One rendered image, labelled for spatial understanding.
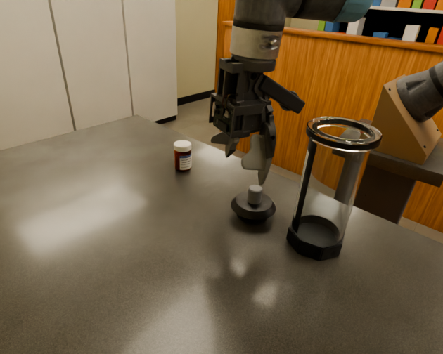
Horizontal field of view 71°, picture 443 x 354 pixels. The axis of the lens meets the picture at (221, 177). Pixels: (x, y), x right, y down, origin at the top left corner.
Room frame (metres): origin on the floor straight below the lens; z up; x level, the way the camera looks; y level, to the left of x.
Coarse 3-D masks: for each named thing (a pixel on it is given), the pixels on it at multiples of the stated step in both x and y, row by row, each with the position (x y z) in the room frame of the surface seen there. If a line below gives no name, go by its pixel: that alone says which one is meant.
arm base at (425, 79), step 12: (420, 72) 0.96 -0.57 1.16; (432, 72) 0.92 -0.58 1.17; (396, 84) 0.97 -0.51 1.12; (408, 84) 0.94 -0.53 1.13; (420, 84) 0.92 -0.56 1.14; (432, 84) 0.90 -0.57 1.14; (408, 96) 0.91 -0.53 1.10; (420, 96) 0.90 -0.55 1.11; (432, 96) 0.89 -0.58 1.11; (408, 108) 0.90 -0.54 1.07; (420, 108) 0.89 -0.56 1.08; (432, 108) 0.89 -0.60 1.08; (420, 120) 0.91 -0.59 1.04
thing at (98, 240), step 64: (128, 128) 0.95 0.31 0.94; (0, 192) 0.54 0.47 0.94; (64, 192) 0.56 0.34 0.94; (128, 192) 0.57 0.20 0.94; (192, 192) 0.59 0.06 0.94; (0, 256) 0.36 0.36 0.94; (64, 256) 0.37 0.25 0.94; (128, 256) 0.38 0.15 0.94; (192, 256) 0.39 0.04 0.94; (256, 256) 0.40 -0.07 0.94; (384, 256) 0.42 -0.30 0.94; (0, 320) 0.25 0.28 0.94; (64, 320) 0.26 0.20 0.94; (128, 320) 0.26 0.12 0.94; (192, 320) 0.27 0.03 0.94; (256, 320) 0.27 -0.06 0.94; (320, 320) 0.28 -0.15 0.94; (384, 320) 0.29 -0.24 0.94
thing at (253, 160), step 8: (256, 136) 0.48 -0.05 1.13; (256, 144) 0.48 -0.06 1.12; (248, 152) 0.47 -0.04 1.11; (256, 152) 0.47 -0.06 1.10; (264, 152) 0.48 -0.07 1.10; (248, 160) 0.46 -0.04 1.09; (256, 160) 0.47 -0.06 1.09; (264, 160) 0.47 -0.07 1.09; (248, 168) 0.46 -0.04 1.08; (256, 168) 0.46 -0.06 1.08; (264, 168) 0.47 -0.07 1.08; (264, 176) 0.47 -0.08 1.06
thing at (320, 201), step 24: (312, 120) 0.47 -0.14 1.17; (336, 120) 0.49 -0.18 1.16; (360, 144) 0.39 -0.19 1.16; (312, 168) 0.42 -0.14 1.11; (336, 168) 0.40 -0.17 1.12; (360, 168) 0.41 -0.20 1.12; (312, 192) 0.42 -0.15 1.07; (336, 192) 0.40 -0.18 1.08; (312, 216) 0.41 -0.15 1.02; (336, 216) 0.40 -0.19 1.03; (312, 240) 0.40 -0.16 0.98; (336, 240) 0.41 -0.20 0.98
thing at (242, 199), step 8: (248, 192) 0.51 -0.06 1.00; (256, 192) 0.50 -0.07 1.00; (232, 200) 0.53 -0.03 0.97; (240, 200) 0.52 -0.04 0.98; (248, 200) 0.51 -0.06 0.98; (256, 200) 0.50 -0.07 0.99; (264, 200) 0.52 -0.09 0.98; (232, 208) 0.50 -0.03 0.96; (240, 208) 0.49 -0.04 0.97; (248, 208) 0.49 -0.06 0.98; (256, 208) 0.49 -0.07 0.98; (264, 208) 0.49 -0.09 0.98; (272, 208) 0.50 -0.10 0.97; (240, 216) 0.49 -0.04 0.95; (248, 216) 0.48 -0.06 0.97; (256, 216) 0.48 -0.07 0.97; (264, 216) 0.48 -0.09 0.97
